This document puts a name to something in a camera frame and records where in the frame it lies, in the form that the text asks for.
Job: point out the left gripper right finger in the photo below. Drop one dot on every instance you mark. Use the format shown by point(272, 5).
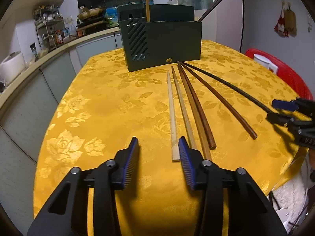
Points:
point(250, 212)

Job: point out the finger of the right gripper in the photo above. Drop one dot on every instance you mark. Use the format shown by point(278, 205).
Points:
point(280, 119)
point(285, 105)

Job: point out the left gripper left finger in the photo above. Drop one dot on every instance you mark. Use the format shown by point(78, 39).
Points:
point(66, 210)

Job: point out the reddish brown chopstick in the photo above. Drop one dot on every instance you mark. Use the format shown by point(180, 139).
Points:
point(237, 115)

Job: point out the black chopstick pair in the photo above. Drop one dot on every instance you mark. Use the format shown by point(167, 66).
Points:
point(238, 90)
point(209, 10)

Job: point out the light bamboo chopstick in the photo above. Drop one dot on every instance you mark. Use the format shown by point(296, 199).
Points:
point(173, 132)

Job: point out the tan bamboo chopstick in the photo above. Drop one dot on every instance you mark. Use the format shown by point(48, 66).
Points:
point(147, 1)

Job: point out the dark brown chopstick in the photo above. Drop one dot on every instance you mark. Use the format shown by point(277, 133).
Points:
point(207, 127)

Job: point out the red plastic stool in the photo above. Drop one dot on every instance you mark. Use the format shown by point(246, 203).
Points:
point(286, 73)

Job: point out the white plastic jug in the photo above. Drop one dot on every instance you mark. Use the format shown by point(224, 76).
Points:
point(265, 62)

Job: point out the red hanging cloth ornament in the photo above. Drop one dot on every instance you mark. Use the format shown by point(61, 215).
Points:
point(279, 27)

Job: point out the hanging wooden board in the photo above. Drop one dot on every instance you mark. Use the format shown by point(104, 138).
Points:
point(290, 21)

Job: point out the lower counter cabinets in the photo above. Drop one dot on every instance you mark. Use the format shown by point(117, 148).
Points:
point(27, 106)

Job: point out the dark green utensil holder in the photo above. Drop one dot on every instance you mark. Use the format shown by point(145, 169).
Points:
point(158, 35)

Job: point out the white rice cooker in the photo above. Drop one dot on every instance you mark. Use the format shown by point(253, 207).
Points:
point(12, 66)

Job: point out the pepper grinder bottle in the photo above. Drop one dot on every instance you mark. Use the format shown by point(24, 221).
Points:
point(34, 51)

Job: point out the metal spice rack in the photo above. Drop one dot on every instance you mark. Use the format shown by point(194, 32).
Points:
point(49, 25)

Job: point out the gas stove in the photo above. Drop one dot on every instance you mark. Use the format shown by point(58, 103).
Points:
point(92, 25)

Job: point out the clay pot on stove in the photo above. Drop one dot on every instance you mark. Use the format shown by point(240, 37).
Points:
point(87, 13)

